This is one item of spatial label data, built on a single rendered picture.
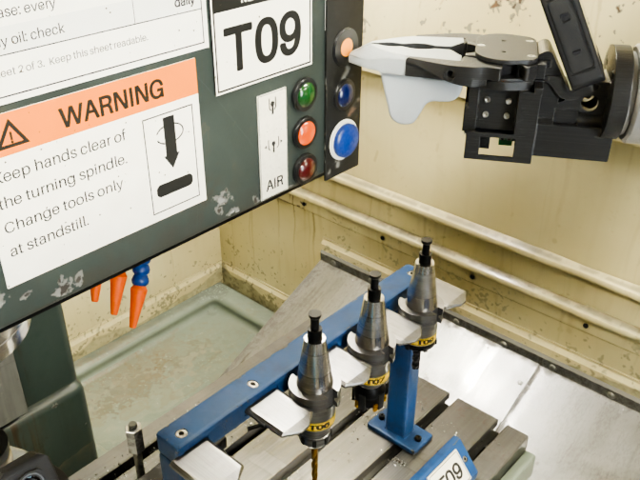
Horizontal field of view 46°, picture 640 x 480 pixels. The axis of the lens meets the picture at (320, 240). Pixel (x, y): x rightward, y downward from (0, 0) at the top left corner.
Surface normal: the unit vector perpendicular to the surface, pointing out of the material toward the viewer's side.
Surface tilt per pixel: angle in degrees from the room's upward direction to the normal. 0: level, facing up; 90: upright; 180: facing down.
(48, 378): 90
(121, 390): 0
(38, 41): 90
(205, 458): 0
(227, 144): 90
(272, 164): 90
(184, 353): 0
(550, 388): 24
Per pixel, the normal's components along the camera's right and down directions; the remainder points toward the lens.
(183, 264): 0.75, 0.34
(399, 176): -0.67, 0.38
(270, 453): 0.00, -0.86
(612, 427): -0.27, -0.63
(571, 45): -0.26, 0.50
